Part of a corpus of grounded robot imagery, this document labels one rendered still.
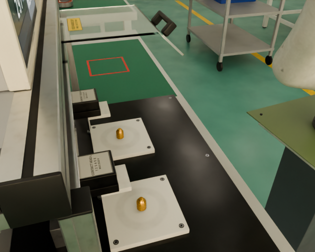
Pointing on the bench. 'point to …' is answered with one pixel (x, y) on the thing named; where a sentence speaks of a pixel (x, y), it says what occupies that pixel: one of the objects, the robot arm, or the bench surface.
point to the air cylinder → (56, 233)
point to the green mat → (138, 64)
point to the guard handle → (165, 21)
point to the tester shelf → (31, 139)
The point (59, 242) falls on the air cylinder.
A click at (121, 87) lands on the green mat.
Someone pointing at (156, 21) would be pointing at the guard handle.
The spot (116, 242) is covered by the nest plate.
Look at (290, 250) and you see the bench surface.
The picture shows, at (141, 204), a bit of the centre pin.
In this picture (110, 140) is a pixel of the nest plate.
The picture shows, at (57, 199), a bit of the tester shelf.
